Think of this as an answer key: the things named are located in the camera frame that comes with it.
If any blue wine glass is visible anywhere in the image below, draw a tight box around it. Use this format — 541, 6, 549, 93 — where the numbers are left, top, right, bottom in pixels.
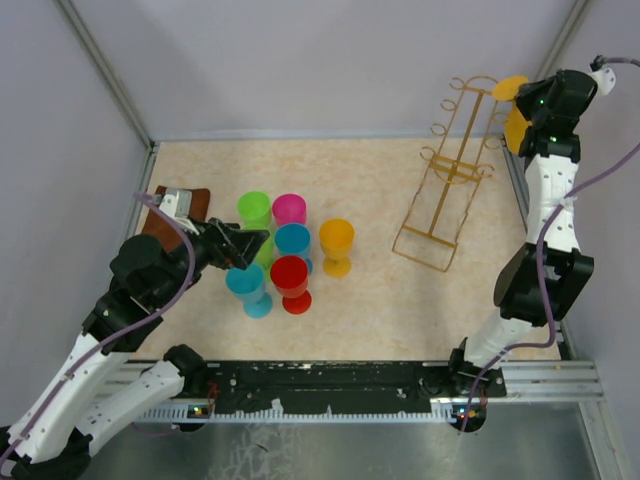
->
225, 264, 273, 319
275, 223, 313, 274

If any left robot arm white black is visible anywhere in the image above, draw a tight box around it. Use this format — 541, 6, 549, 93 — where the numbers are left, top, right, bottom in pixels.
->
1, 218, 270, 479

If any yellow wine glass back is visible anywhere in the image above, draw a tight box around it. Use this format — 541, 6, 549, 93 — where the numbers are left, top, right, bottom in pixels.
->
492, 75, 531, 154

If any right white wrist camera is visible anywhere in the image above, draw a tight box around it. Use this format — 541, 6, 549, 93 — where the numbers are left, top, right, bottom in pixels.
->
588, 55, 616, 97

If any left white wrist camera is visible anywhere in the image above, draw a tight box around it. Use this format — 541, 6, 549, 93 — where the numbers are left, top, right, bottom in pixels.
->
158, 188, 198, 234

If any green wine glass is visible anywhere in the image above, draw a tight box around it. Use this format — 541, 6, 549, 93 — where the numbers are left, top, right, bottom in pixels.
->
253, 235, 275, 270
237, 191, 272, 227

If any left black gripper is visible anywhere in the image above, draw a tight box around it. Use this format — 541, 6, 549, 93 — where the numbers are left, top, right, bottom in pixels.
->
153, 213, 270, 306

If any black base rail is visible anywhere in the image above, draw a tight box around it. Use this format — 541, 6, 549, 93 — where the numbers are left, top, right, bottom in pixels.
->
142, 361, 506, 432

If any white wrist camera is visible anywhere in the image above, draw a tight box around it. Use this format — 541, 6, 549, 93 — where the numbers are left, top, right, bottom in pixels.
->
158, 188, 198, 234
588, 55, 616, 97

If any brown folded cloth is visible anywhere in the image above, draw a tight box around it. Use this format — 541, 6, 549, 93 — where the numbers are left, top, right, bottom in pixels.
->
141, 186, 211, 253

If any yellow wine glass front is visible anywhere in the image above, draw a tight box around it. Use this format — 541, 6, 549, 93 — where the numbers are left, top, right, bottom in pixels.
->
319, 218, 355, 278

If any red wine glass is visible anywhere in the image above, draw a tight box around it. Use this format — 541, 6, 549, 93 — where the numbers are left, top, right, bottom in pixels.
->
270, 255, 312, 315

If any yellow wine glass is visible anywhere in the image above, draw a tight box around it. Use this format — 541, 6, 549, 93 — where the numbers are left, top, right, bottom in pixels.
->
319, 218, 355, 278
492, 75, 531, 154

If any pink wine glass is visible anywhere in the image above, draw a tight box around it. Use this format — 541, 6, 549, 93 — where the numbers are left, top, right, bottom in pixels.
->
272, 193, 307, 226

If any gold wire glass rack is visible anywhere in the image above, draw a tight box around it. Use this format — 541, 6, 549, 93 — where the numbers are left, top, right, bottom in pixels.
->
392, 75, 506, 273

